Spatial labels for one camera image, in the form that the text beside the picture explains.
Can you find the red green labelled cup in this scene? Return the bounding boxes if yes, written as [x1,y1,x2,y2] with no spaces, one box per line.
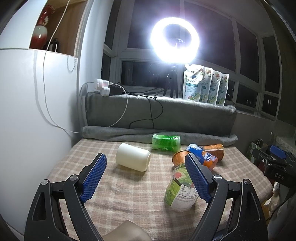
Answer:
[165,163,199,211]

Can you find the blue orange Arctic Ocean cup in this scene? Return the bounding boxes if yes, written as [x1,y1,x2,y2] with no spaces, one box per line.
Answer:
[186,144,218,171]

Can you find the orange paper cup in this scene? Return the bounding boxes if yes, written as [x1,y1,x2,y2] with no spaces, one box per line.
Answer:
[172,150,190,166]
[202,144,225,161]

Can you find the white plastic cup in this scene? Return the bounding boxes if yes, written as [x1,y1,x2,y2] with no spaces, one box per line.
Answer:
[115,143,151,172]

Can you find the green shopping bag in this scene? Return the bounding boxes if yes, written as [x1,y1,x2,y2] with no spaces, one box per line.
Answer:
[246,138,269,165]

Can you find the plaid checked cloth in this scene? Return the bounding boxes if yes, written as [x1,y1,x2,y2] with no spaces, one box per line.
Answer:
[48,138,272,240]

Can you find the grey blanket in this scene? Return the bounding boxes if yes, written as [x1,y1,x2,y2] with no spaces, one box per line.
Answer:
[82,92,238,146]

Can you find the white refill pouch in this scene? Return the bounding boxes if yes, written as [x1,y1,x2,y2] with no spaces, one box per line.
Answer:
[207,70,222,105]
[216,73,229,106]
[183,64,205,102]
[199,67,213,103]

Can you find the black power adapter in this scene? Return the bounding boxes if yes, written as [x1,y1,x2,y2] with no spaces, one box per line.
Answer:
[109,85,123,96]

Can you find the white power strip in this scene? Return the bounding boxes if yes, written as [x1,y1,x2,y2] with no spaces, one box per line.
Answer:
[87,78,110,97]

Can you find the black tripod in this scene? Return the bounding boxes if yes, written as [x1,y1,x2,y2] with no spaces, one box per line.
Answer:
[162,39,183,98]

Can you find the dark bottle on shelf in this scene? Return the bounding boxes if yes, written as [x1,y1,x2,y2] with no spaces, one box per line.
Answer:
[48,38,59,52]

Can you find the red white vase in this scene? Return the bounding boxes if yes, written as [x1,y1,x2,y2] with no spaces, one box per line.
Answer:
[30,5,55,49]

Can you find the black power cable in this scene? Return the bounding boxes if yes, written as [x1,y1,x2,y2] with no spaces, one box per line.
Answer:
[114,83,165,129]

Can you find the ring light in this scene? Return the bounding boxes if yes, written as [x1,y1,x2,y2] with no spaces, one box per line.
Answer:
[150,17,200,64]

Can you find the white charging cable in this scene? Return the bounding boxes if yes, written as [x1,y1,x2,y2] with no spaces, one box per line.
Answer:
[33,0,129,135]

